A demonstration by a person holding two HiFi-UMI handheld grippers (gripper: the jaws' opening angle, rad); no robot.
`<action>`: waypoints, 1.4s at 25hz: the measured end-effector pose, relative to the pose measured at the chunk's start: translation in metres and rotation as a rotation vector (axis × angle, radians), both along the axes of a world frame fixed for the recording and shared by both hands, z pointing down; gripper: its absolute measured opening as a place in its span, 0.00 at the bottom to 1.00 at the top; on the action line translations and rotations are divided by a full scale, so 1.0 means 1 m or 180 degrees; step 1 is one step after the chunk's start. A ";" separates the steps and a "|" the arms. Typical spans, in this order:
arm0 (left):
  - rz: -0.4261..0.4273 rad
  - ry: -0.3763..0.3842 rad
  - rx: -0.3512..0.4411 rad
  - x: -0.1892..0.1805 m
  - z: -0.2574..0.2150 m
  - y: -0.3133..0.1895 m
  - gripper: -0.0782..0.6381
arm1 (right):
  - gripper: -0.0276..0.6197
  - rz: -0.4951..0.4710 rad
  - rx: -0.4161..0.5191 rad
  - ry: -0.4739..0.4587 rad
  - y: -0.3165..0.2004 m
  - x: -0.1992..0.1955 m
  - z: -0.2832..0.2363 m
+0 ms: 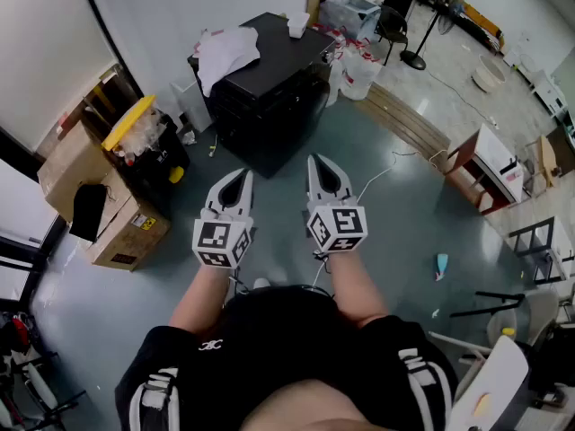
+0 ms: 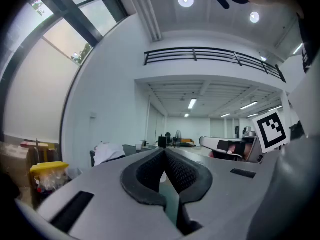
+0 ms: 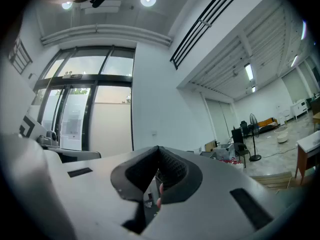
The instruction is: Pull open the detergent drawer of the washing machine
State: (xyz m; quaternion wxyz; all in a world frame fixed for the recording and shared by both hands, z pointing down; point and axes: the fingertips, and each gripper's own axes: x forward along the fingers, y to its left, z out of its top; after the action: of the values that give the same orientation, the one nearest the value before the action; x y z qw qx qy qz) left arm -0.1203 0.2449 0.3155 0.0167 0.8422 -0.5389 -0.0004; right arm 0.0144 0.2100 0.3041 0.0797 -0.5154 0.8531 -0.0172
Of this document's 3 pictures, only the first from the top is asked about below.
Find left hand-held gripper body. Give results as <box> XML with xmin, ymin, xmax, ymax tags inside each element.
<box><xmin>191</xmin><ymin>198</ymin><xmax>258</xmax><ymax>269</ymax></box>

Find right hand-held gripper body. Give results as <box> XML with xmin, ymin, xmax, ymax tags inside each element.
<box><xmin>305</xmin><ymin>193</ymin><xmax>369</xmax><ymax>255</ymax></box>

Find person's left forearm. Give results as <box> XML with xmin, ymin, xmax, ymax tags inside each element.
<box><xmin>168</xmin><ymin>262</ymin><xmax>234</xmax><ymax>337</ymax></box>

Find person's right forearm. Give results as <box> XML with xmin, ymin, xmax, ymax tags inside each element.
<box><xmin>323</xmin><ymin>248</ymin><xmax>391</xmax><ymax>330</ymax></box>

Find yellow-lidded clear bin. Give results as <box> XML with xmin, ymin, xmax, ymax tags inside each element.
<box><xmin>101</xmin><ymin>94</ymin><xmax>192</xmax><ymax>197</ymax></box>

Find cardboard box with yellow label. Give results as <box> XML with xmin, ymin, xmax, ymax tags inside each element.
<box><xmin>84</xmin><ymin>168</ymin><xmax>172</xmax><ymax>272</ymax></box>

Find white flat panel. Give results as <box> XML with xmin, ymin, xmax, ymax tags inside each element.
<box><xmin>169</xmin><ymin>78</ymin><xmax>215</xmax><ymax>134</ymax></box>

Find wooden slat mat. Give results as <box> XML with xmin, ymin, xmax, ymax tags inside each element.
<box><xmin>354</xmin><ymin>83</ymin><xmax>452</xmax><ymax>163</ymax></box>

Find clear plastic waste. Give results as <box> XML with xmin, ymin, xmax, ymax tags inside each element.
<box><xmin>114</xmin><ymin>108</ymin><xmax>170</xmax><ymax>163</ymax></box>

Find white plastic bags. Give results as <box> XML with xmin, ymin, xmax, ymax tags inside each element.
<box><xmin>312</xmin><ymin>22</ymin><xmax>384</xmax><ymax>107</ymax></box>

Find person's black shirt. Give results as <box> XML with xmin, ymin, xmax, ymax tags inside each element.
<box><xmin>114</xmin><ymin>284</ymin><xmax>460</xmax><ymax>431</ymax></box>

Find black cloth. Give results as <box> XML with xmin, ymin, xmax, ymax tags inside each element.
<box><xmin>68</xmin><ymin>183</ymin><xmax>109</xmax><ymax>244</ymax></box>

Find white crumpled cloth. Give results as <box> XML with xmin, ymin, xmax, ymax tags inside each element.
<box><xmin>192</xmin><ymin>25</ymin><xmax>261</xmax><ymax>98</ymax></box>

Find black standing fan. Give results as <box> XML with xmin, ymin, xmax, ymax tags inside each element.
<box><xmin>399</xmin><ymin>0</ymin><xmax>466</xmax><ymax>71</ymax></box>

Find large plain cardboard box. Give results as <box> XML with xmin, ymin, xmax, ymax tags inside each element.
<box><xmin>36</xmin><ymin>121</ymin><xmax>118</xmax><ymax>224</ymax></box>

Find red-brown table with white top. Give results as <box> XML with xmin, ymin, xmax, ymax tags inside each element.
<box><xmin>442</xmin><ymin>123</ymin><xmax>526</xmax><ymax>216</ymax></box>

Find black chair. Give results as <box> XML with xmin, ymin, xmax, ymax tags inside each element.
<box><xmin>375</xmin><ymin>4</ymin><xmax>410</xmax><ymax>66</ymax></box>

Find clear plastic storage box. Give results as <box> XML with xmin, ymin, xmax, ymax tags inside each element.
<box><xmin>318</xmin><ymin>0</ymin><xmax>382</xmax><ymax>40</ymax></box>

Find round white basin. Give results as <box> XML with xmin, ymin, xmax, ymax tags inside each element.
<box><xmin>471</xmin><ymin>54</ymin><xmax>508</xmax><ymax>93</ymax></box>

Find small wooden stool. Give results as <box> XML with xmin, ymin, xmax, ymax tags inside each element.
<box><xmin>523</xmin><ymin>135</ymin><xmax>561</xmax><ymax>197</ymax></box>

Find yellow and black machine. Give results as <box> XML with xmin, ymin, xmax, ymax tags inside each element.
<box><xmin>451</xmin><ymin>0</ymin><xmax>504</xmax><ymax>51</ymax></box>

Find beige shell chair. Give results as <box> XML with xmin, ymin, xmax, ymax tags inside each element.
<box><xmin>487</xmin><ymin>287</ymin><xmax>561</xmax><ymax>349</ymax></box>

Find red bag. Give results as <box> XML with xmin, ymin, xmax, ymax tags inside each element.
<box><xmin>11</xmin><ymin>316</ymin><xmax>31</xmax><ymax>354</ymax></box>

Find white chair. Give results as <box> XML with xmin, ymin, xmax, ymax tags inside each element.
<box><xmin>444</xmin><ymin>334</ymin><xmax>530</xmax><ymax>431</ymax></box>

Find white cabinet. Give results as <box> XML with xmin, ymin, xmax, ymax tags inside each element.
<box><xmin>529</xmin><ymin>67</ymin><xmax>570</xmax><ymax>116</ymax></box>

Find black and white bicycle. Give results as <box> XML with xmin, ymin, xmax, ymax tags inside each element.
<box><xmin>0</xmin><ymin>310</ymin><xmax>86</xmax><ymax>431</ymax></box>

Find black bag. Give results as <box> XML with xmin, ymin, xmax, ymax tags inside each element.
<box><xmin>529</xmin><ymin>321</ymin><xmax>575</xmax><ymax>394</ymax></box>

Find white cable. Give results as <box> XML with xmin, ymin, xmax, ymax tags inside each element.
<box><xmin>311</xmin><ymin>149</ymin><xmax>450</xmax><ymax>289</ymax></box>

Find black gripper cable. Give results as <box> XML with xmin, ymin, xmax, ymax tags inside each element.
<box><xmin>226</xmin><ymin>274</ymin><xmax>251</xmax><ymax>295</ymax></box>

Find grey cable with power strip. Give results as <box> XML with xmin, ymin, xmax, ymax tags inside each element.
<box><xmin>424</xmin><ymin>67</ymin><xmax>500</xmax><ymax>129</ymax></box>

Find black frame white table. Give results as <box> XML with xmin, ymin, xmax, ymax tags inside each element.
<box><xmin>507</xmin><ymin>215</ymin><xmax>575</xmax><ymax>286</ymax></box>

